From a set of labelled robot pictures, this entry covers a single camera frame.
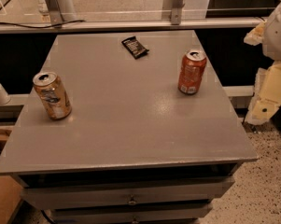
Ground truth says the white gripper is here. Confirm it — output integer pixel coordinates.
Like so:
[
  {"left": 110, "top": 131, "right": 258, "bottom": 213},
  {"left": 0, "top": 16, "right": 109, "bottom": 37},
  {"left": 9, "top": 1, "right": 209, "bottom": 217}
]
[{"left": 244, "top": 2, "right": 281, "bottom": 125}]

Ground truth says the pale orange soda can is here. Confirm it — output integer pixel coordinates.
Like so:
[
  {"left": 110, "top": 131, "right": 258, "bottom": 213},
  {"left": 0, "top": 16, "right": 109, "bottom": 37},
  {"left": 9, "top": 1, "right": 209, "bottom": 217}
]
[{"left": 33, "top": 72, "right": 72, "bottom": 120}]

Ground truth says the red coke can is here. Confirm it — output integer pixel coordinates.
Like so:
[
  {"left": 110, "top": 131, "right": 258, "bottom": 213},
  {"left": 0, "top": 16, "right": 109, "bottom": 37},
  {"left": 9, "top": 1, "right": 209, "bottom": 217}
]
[{"left": 178, "top": 49, "right": 207, "bottom": 95}]

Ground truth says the black snack bar wrapper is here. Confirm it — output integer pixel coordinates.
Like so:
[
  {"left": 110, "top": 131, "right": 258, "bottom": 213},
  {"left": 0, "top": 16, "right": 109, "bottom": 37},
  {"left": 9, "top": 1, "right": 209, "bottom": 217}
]
[{"left": 121, "top": 36, "right": 148, "bottom": 59}]

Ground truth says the grey drawer cabinet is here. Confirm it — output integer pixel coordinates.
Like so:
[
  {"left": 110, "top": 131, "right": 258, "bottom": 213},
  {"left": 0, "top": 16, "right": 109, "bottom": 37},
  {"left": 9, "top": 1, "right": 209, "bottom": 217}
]
[{"left": 0, "top": 31, "right": 257, "bottom": 224}]

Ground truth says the upper drawer knob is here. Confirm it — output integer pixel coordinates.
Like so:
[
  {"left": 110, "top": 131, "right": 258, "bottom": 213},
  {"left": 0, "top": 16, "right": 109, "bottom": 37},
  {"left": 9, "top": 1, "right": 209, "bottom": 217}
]
[{"left": 128, "top": 197, "right": 137, "bottom": 205}]

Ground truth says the drawer knob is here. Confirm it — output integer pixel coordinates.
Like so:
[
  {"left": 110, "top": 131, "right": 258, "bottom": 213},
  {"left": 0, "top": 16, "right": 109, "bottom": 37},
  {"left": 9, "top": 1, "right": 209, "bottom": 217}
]
[
  {"left": 128, "top": 197, "right": 137, "bottom": 205},
  {"left": 131, "top": 217, "right": 139, "bottom": 224}
]

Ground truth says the lower drawer knob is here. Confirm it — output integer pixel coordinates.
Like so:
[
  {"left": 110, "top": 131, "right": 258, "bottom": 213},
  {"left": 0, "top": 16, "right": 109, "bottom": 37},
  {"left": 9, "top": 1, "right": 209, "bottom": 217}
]
[{"left": 131, "top": 217, "right": 139, "bottom": 224}]

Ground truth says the cardboard box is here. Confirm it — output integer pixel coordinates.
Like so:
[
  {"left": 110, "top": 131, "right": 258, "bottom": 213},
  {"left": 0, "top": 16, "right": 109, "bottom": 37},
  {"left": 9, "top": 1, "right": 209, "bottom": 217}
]
[{"left": 0, "top": 129, "right": 21, "bottom": 224}]

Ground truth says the grey metal post middle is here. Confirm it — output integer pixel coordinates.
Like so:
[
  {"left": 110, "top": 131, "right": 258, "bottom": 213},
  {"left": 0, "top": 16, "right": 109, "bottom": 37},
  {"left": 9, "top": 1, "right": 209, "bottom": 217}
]
[{"left": 162, "top": 0, "right": 185, "bottom": 25}]

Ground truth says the grey metal post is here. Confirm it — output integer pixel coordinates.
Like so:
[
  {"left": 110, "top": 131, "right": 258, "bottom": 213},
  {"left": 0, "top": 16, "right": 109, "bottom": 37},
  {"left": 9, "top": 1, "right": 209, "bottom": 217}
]
[
  {"left": 45, "top": 0, "right": 63, "bottom": 26},
  {"left": 162, "top": 0, "right": 185, "bottom": 25}
]

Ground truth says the black cable on rail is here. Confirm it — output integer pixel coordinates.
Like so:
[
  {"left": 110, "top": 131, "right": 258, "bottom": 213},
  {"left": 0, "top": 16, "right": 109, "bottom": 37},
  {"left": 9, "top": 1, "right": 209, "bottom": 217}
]
[{"left": 0, "top": 19, "right": 86, "bottom": 29}]

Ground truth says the grey metal post left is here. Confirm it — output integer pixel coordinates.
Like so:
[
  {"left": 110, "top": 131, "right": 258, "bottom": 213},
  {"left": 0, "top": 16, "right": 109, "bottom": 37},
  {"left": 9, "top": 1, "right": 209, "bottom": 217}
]
[{"left": 45, "top": 0, "right": 63, "bottom": 26}]

